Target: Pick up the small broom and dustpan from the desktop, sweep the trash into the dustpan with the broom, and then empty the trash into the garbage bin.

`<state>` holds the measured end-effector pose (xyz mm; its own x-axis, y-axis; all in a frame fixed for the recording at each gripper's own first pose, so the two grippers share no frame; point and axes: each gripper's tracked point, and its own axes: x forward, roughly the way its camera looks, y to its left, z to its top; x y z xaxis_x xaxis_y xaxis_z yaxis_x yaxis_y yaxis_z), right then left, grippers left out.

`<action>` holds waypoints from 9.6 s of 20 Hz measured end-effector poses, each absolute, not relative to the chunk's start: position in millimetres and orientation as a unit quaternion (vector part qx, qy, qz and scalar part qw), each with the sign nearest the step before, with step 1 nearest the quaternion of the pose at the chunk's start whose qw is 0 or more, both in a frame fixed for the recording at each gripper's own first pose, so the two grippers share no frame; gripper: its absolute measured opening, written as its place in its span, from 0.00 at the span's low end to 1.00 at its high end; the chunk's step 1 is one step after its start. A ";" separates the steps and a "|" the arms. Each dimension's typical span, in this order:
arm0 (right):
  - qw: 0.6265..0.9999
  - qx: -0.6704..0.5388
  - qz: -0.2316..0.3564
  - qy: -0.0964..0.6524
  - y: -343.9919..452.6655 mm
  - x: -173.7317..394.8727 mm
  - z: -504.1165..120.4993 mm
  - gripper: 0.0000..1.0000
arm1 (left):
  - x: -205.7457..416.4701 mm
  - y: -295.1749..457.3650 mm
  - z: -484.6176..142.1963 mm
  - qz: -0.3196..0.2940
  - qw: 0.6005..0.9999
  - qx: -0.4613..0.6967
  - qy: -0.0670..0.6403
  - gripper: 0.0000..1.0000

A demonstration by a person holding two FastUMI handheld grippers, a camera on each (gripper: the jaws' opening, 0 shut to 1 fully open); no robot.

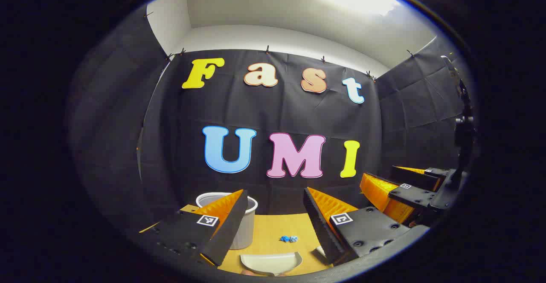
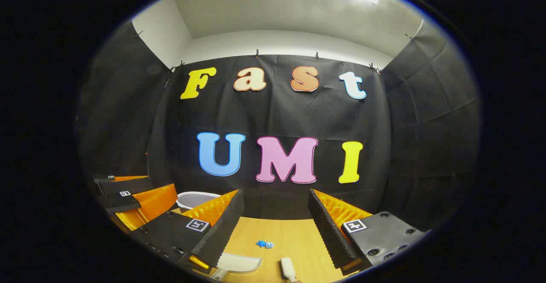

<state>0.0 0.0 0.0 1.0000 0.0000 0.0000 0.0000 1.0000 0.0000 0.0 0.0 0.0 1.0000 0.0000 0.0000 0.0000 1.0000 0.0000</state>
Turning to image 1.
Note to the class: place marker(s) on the wooden desktop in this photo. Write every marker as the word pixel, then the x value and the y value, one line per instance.
pixel 273 227

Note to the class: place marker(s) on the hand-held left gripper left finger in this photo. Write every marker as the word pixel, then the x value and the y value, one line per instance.
pixel 226 227

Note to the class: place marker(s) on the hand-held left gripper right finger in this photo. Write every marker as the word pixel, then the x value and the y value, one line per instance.
pixel 318 219

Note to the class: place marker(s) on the pale blue paper trash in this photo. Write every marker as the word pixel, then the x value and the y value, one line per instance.
pixel 294 239

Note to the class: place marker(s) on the white ribbed garbage bin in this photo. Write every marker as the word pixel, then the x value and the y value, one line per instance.
pixel 246 232

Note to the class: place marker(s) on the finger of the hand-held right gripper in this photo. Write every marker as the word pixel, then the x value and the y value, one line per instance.
pixel 411 195
pixel 416 178

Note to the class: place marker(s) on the white dustpan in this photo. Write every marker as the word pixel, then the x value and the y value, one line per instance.
pixel 268 262

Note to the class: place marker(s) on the black tripod stand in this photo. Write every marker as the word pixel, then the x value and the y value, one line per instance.
pixel 464 134

